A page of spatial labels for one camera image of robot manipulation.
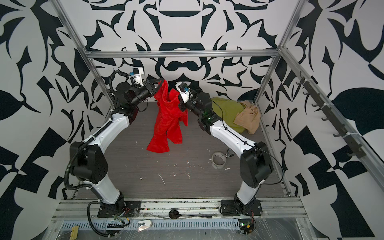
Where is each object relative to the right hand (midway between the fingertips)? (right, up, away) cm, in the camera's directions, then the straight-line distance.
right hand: (175, 89), depth 73 cm
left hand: (-5, +6, -2) cm, 8 cm away
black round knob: (-1, -59, -2) cm, 59 cm away
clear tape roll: (+22, -41, +12) cm, 48 cm away
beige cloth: (+47, -14, +32) cm, 58 cm away
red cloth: (-4, -12, +10) cm, 16 cm away
